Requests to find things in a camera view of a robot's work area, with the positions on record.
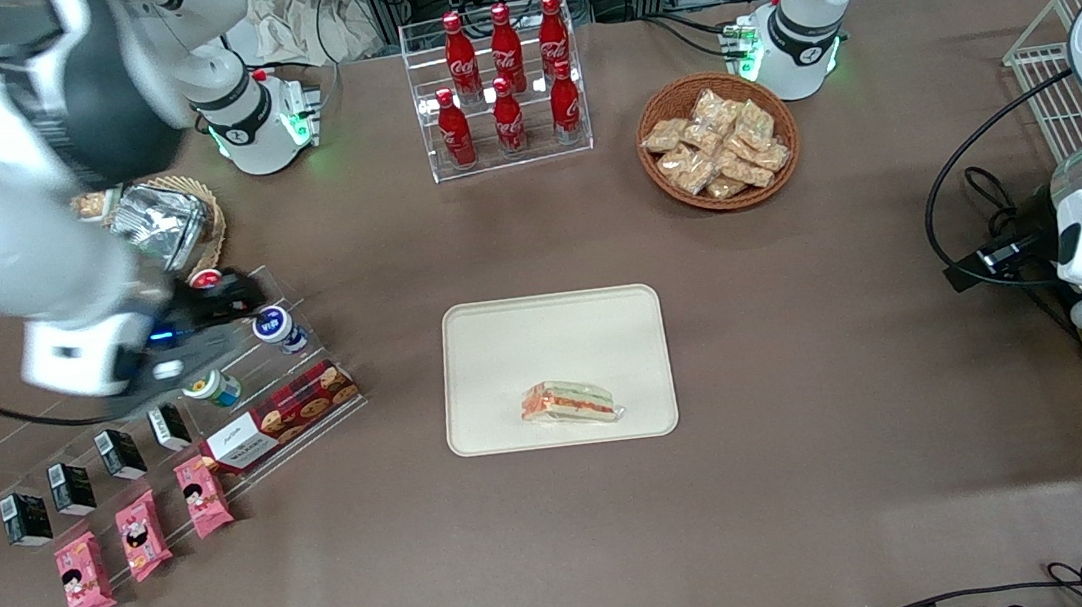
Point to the puffed rice cracker pack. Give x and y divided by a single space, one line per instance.
92 204

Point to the red cola bottle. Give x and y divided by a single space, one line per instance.
565 105
506 46
461 60
455 137
509 121
553 36

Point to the red-lid yogurt cup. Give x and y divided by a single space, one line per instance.
204 277

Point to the beige plastic tray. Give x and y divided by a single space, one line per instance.
555 342

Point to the beige crumpled cloth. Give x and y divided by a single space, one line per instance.
290 18

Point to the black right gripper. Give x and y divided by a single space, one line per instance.
202 306

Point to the blue-lid yogurt cup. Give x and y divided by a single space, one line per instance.
277 326

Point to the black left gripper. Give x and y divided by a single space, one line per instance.
1034 216

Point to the pink snack packet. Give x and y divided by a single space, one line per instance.
84 580
143 536
203 496

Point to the red tartan cookie box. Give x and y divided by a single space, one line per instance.
281 416

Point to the clear acrylic stepped display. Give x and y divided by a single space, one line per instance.
15 464

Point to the round brown wicker basket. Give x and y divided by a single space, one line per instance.
670 95

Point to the triangle sandwich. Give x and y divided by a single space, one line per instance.
572 404

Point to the clear acrylic bottle rack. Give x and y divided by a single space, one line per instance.
506 161

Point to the small black drink carton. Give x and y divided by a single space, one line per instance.
167 424
26 518
72 489
120 454

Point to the green-lid yogurt cup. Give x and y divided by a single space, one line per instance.
213 388

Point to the clear-wrapped rice snack bag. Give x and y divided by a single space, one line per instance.
697 176
703 138
772 157
713 107
725 188
664 135
743 169
675 161
753 123

